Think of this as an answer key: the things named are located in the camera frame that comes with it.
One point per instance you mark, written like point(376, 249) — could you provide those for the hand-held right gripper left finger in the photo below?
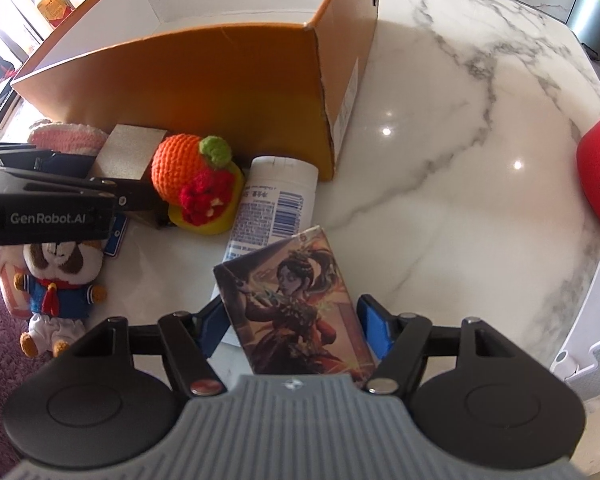
point(212, 327)

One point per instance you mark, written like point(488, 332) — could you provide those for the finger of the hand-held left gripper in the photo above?
point(65, 162)
point(130, 195)

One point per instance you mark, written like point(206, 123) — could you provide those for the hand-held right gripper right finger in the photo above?
point(375, 327)

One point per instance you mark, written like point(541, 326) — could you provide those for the pink white crochet bunny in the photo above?
point(65, 135)

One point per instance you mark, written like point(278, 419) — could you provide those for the small gold box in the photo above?
point(130, 150)

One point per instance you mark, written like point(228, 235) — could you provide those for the orange crochet fruit toy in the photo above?
point(175, 165)

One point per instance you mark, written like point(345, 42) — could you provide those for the dog plush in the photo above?
point(60, 300)

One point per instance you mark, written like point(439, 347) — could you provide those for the illustrated card box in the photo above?
point(290, 300)

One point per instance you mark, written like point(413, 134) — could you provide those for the orange cardboard box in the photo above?
point(205, 85)

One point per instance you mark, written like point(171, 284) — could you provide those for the white lotion tube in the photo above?
point(270, 200)

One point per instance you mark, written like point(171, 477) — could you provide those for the blue white card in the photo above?
point(116, 237)

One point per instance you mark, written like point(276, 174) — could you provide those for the yellow jar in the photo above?
point(55, 2)

